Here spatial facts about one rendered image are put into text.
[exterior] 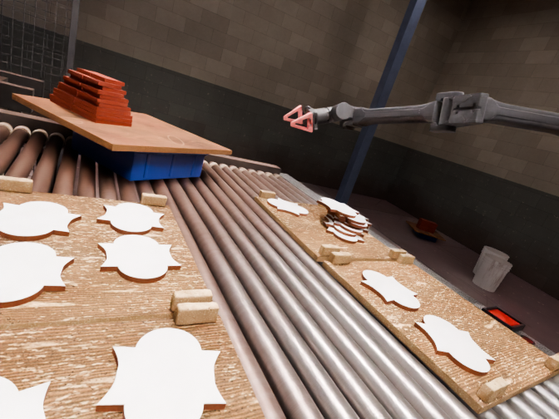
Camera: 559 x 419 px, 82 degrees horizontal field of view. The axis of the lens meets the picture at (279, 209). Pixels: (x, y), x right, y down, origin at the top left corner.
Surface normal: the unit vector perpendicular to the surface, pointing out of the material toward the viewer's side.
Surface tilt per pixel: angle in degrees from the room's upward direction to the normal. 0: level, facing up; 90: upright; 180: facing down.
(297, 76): 90
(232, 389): 0
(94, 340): 0
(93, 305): 0
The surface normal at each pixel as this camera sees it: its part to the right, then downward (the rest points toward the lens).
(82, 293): 0.30, -0.91
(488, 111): 0.09, 0.15
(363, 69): 0.35, 0.39
